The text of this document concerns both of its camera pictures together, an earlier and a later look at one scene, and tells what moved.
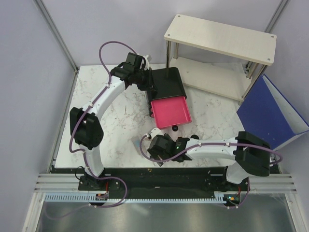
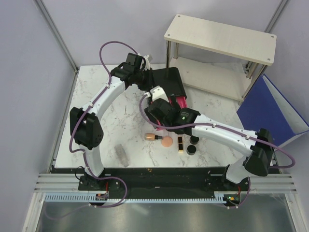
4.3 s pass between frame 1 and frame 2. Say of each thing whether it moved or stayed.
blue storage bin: stayed
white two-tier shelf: stayed
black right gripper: moved
